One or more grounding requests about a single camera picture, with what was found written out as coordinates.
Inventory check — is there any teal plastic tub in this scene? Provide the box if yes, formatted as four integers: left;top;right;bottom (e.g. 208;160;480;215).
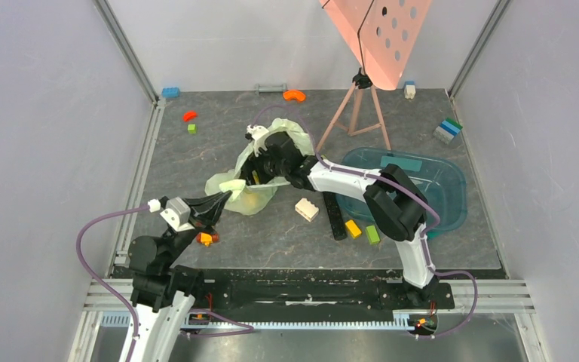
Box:
342;147;467;233

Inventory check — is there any black microphone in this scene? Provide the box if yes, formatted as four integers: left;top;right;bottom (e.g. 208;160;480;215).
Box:
322;192;348;241

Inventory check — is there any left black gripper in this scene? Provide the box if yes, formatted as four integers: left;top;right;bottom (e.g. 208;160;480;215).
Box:
161;187;232;266

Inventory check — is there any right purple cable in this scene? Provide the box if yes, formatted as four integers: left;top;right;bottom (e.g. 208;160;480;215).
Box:
252;103;479;341

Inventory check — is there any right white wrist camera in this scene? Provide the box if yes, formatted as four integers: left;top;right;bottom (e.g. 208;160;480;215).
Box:
246;125;270;157

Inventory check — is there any small green cube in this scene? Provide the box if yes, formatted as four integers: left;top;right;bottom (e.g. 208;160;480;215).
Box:
187;124;198;134

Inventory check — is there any orange yellow toy car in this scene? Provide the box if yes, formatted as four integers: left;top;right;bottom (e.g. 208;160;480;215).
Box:
196;232;220;247

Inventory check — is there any green wooden block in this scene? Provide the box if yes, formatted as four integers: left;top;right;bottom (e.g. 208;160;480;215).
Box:
366;225;381;245

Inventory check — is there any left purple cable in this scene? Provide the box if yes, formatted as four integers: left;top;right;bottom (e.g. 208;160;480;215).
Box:
75;204;255;362

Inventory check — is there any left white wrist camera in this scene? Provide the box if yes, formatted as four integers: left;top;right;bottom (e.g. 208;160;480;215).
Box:
147;197;193;232

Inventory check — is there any red arch block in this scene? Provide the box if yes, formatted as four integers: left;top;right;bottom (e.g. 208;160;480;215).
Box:
182;111;198;123

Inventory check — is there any orange curved block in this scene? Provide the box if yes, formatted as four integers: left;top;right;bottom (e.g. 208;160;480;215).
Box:
283;89;306;103

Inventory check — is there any grey blue green brick stack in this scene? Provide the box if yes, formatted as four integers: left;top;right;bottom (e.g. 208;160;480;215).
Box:
433;118;463;144

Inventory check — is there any pink tripod stand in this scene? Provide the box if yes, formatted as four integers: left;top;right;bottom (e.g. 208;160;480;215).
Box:
316;67;392;151

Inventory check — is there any white blue small brick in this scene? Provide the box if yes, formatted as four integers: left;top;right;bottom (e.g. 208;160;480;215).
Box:
403;81;416;100

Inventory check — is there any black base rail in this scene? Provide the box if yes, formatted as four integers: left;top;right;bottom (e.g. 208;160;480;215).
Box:
195;268;455;323

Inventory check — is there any yellow fake mango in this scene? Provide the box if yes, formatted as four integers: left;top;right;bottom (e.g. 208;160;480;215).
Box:
241;192;267;213

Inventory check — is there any yellow wooden block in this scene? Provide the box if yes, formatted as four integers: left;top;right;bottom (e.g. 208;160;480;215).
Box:
345;219;362;239

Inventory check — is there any pink perforated panel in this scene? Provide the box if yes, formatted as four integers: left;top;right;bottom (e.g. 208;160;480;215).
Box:
320;0;432;91

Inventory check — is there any purple cable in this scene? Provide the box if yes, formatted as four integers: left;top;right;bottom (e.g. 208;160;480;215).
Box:
252;103;479;341
75;204;255;362

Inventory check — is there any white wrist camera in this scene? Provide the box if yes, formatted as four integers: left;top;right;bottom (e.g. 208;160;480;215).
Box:
246;125;270;157
147;197;193;232

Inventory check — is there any green avocado plastic bag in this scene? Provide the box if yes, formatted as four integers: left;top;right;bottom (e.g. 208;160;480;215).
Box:
204;118;314;216

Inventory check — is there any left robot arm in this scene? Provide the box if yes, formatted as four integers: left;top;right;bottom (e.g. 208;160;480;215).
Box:
121;191;231;361

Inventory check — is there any blue lego brick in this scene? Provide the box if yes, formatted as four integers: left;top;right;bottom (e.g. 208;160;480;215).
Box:
161;87;180;99

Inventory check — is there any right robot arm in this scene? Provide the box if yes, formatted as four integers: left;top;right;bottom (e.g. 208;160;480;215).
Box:
240;126;436;308

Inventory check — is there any grey metal handle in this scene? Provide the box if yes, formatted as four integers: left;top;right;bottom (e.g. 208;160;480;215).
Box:
254;83;288;94

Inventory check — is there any cream lego brick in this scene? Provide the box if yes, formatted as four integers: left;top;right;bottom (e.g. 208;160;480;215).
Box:
295;198;320;222

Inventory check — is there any teal small block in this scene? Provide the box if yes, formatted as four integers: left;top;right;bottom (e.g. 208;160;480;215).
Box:
427;230;442;240

